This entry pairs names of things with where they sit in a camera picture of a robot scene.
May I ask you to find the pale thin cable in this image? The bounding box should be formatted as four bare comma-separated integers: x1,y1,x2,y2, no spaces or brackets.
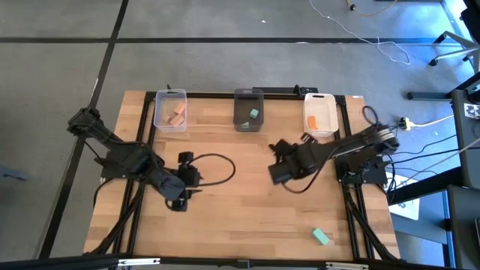
397,136,480,188

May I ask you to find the grey desk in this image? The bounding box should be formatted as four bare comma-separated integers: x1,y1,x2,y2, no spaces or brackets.
445,70,480,270

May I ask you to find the black desk foot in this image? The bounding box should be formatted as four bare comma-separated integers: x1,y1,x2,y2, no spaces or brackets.
406,91,455,101

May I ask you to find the white floor cable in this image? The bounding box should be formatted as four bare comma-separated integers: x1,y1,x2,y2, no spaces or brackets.
307,0,413,66

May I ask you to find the white paper sheet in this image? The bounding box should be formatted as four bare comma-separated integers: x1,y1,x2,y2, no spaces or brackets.
388,172,422,221

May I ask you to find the yellow cable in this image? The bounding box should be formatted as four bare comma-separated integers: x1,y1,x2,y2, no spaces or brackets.
344,0,399,18

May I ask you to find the clear plastic bin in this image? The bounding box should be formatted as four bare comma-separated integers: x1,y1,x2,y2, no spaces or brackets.
153,88,188,134

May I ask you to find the black white marker tag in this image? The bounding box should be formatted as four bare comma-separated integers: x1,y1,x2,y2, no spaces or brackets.
463,102,480,120

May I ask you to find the black mounting bar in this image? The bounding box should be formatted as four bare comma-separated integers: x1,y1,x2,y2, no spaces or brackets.
251,84,320,95

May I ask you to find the grey translucent bin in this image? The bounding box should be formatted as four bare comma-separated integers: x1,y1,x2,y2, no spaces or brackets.
232,88,266,133

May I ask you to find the white power cable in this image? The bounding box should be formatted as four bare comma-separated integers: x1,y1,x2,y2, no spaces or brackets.
410,113,455,128

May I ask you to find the white plastic bin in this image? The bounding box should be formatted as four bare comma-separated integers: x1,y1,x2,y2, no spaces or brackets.
301,92,340,138

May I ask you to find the black camera cable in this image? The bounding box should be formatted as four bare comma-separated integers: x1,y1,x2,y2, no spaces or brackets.
280,164,327,195
191,152,237,188

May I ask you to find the black floor cable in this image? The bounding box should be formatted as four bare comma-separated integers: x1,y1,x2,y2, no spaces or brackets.
388,133,459,166

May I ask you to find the black cable loop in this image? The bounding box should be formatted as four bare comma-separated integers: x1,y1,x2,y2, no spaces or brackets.
361,104,380,128

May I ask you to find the black desk beam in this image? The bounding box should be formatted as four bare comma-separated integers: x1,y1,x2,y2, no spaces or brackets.
385,166,463,206

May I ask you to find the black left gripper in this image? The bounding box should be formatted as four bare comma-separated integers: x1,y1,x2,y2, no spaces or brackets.
166,163,204,213

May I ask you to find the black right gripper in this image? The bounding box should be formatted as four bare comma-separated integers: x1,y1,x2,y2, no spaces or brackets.
268,138,302,185

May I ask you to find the black chair seat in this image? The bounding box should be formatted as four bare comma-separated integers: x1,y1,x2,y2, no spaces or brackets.
460,0,480,35

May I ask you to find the silver metal bracket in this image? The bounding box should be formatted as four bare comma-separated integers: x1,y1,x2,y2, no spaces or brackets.
324,261,371,270
117,256,162,267

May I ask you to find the grey chair base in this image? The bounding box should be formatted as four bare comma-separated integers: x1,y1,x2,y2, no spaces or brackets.
428,30,480,73

